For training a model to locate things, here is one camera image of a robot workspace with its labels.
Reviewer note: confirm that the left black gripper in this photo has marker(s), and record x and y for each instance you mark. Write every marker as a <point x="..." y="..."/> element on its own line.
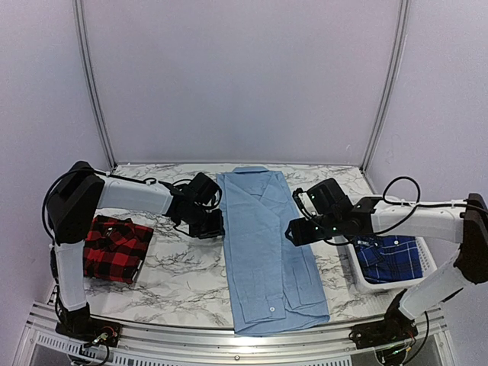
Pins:
<point x="216" y="229"/>

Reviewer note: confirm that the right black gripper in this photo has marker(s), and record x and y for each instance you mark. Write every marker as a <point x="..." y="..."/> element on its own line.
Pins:
<point x="301" y="235"/>

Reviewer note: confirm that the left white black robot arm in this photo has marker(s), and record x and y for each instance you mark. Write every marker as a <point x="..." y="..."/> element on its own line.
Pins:
<point x="71" y="203"/>

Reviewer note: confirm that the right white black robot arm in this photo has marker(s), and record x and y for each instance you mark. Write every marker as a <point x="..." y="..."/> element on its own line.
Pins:
<point x="455" y="232"/>

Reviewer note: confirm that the white plastic basket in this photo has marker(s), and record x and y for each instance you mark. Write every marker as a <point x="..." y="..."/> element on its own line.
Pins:
<point x="426" y="259"/>

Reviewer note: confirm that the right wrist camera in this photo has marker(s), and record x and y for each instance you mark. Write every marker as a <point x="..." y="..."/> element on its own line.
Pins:
<point x="297" y="197"/>

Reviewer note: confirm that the light blue long sleeve shirt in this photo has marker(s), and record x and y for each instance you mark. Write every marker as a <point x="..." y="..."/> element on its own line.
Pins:
<point x="274" y="285"/>

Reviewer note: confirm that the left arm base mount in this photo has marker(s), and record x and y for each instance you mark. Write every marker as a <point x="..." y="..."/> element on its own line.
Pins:
<point x="96" y="332"/>

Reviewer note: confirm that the blue plaid shirt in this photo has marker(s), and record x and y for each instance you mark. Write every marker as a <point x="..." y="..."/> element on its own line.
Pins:
<point x="388" y="259"/>

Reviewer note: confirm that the right aluminium corner post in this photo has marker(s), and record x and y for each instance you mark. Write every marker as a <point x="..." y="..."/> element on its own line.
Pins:
<point x="399" y="42"/>

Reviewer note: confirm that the aluminium front frame rail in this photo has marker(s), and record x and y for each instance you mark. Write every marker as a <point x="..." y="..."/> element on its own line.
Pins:
<point x="148" y="344"/>

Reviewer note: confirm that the red black plaid folded shirt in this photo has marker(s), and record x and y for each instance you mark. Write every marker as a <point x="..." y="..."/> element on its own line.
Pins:
<point x="114" y="249"/>

